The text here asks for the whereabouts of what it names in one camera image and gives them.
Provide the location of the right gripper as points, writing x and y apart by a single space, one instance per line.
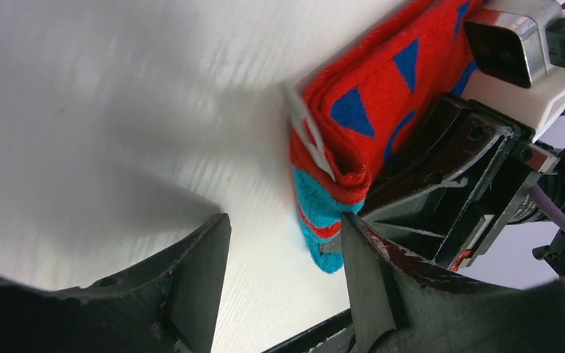
463 176

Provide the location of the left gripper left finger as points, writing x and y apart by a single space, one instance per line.
168 302

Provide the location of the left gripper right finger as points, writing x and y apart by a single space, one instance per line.
401 302

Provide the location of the red and teal patterned towel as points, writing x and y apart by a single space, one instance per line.
360 111

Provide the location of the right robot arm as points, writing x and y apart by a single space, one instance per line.
465 175

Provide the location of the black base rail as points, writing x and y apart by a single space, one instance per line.
336 334

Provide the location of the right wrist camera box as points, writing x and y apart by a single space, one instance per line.
519 50

